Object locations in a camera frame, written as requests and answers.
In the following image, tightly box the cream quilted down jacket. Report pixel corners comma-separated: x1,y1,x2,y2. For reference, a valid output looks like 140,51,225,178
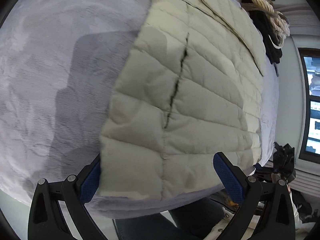
99,0,266,200

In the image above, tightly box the window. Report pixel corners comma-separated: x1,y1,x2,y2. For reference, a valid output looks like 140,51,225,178
298,48,319,164

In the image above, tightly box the black garment pile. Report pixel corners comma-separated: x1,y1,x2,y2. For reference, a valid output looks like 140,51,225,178
241,0,283,64

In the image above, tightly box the beige striped garment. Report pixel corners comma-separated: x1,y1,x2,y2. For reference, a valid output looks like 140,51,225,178
241,0,290,49

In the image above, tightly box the lavender plush bed blanket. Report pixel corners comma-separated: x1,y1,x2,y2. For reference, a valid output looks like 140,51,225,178
0,0,279,221

